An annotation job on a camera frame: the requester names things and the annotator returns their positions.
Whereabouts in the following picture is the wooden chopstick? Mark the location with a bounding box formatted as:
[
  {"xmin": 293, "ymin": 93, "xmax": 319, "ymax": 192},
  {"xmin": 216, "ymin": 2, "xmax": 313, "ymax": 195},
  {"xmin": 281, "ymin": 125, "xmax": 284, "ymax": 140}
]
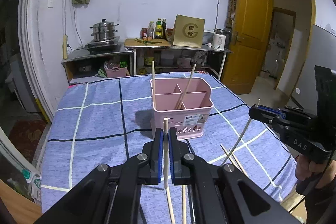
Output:
[
  {"xmin": 165, "ymin": 187, "xmax": 175, "ymax": 224},
  {"xmin": 182, "ymin": 185, "xmax": 187, "ymax": 224},
  {"xmin": 151, "ymin": 60, "xmax": 156, "ymax": 108},
  {"xmin": 175, "ymin": 64, "xmax": 196, "ymax": 110},
  {"xmin": 220, "ymin": 118, "xmax": 252, "ymax": 166},
  {"xmin": 230, "ymin": 150, "xmax": 248, "ymax": 177},
  {"xmin": 163, "ymin": 118, "xmax": 169, "ymax": 193},
  {"xmin": 220, "ymin": 144, "xmax": 247, "ymax": 174}
]

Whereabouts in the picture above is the metal kitchen shelf table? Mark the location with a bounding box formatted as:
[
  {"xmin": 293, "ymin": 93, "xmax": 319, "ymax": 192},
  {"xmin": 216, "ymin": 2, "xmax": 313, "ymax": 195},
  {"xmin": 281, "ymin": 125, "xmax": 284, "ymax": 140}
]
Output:
[{"xmin": 125, "ymin": 44, "xmax": 231, "ymax": 79}]

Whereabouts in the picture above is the person's right hand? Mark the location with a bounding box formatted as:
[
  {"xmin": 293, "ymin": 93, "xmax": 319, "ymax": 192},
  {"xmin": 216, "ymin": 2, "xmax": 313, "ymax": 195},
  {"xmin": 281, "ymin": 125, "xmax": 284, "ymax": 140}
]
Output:
[{"xmin": 295, "ymin": 155, "xmax": 333, "ymax": 196}]

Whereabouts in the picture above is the blue checked tablecloth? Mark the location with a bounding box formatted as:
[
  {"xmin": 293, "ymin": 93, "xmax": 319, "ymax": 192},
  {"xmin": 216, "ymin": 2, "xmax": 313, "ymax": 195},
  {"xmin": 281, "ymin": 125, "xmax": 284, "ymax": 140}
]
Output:
[{"xmin": 39, "ymin": 73, "xmax": 296, "ymax": 223}]

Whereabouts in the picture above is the pink chopstick basket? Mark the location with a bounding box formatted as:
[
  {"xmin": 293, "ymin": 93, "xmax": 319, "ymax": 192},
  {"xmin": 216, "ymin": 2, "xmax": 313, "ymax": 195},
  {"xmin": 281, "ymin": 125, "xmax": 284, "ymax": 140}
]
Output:
[{"xmin": 150, "ymin": 77, "xmax": 214, "ymax": 140}]

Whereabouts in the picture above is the white electric kettle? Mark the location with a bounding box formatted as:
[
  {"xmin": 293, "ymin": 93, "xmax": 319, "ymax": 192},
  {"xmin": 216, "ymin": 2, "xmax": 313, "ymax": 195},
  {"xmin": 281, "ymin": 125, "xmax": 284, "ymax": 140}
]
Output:
[{"xmin": 211, "ymin": 28, "xmax": 231, "ymax": 51}]

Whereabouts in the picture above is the yellow wooden door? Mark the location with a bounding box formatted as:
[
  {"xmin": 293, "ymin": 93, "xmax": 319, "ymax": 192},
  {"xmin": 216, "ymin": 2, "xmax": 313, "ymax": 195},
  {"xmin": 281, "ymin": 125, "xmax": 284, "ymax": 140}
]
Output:
[{"xmin": 221, "ymin": 0, "xmax": 273, "ymax": 94}]

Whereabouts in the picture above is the gold cardboard box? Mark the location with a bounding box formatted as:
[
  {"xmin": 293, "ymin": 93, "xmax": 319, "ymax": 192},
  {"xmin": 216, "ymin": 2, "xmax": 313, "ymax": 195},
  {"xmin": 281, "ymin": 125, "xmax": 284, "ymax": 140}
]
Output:
[{"xmin": 171, "ymin": 15, "xmax": 205, "ymax": 48}]

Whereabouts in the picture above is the wooden cutting board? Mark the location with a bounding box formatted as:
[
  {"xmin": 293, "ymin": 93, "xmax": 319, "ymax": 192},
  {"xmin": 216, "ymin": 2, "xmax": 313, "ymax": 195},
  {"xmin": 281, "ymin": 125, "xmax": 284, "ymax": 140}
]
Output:
[{"xmin": 124, "ymin": 38, "xmax": 171, "ymax": 48}]

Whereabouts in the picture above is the pink storage basket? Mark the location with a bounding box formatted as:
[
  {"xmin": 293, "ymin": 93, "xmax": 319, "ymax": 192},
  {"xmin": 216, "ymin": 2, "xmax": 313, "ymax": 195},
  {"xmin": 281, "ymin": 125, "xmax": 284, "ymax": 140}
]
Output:
[{"xmin": 105, "ymin": 67, "xmax": 127, "ymax": 79}]

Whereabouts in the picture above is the green oil bottle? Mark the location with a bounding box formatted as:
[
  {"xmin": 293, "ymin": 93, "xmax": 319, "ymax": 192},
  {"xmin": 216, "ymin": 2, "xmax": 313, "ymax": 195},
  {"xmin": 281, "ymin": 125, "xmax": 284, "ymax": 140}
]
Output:
[{"xmin": 155, "ymin": 18, "xmax": 162, "ymax": 39}]

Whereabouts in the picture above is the low metal side table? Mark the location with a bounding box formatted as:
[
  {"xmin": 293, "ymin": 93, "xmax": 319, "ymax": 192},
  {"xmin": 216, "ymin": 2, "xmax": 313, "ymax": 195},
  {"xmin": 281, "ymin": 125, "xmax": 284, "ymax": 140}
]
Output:
[{"xmin": 61, "ymin": 43, "xmax": 135, "ymax": 85}]

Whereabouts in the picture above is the dark sauce bottle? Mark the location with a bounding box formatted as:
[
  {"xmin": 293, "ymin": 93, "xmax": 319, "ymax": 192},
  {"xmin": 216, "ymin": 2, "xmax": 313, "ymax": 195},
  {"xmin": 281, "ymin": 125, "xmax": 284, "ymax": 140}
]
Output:
[{"xmin": 162, "ymin": 18, "xmax": 166, "ymax": 39}]

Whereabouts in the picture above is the clear plastic bottle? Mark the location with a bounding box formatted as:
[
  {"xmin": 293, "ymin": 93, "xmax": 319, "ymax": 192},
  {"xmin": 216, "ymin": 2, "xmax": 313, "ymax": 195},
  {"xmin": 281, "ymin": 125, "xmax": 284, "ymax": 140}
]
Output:
[{"xmin": 147, "ymin": 21, "xmax": 155, "ymax": 41}]

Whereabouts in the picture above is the red sauce jar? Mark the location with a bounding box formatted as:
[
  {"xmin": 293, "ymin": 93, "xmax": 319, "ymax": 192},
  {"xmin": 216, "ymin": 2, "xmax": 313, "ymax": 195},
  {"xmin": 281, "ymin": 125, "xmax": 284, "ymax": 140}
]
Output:
[{"xmin": 141, "ymin": 28, "xmax": 147, "ymax": 39}]

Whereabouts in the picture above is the yellow power strip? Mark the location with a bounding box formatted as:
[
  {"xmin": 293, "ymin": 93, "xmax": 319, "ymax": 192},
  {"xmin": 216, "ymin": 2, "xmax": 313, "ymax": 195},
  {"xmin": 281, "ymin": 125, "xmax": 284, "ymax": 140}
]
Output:
[{"xmin": 62, "ymin": 35, "xmax": 68, "ymax": 60}]

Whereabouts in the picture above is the stainless steel steamer pot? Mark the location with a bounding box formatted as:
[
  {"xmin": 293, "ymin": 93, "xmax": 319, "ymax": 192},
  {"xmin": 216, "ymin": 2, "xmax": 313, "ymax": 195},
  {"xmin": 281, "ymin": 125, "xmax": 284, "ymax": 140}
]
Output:
[{"xmin": 90, "ymin": 19, "xmax": 118, "ymax": 41}]

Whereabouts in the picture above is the white wall switch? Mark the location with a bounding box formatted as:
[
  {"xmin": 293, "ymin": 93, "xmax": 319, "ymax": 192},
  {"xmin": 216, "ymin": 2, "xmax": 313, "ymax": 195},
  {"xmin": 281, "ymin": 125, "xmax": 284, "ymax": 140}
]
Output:
[{"xmin": 47, "ymin": 0, "xmax": 54, "ymax": 8}]

